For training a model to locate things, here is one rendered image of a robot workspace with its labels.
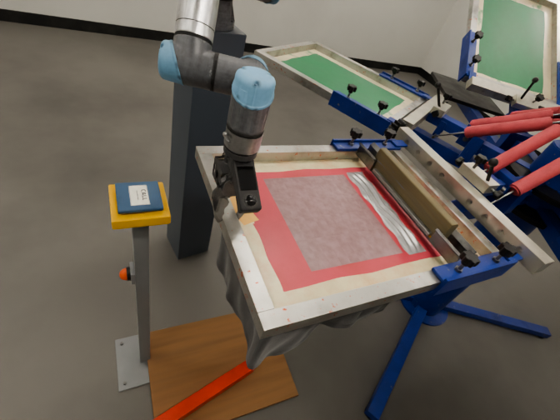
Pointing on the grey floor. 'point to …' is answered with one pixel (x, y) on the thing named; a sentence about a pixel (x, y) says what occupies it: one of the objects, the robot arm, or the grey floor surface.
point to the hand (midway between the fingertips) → (229, 219)
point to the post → (131, 367)
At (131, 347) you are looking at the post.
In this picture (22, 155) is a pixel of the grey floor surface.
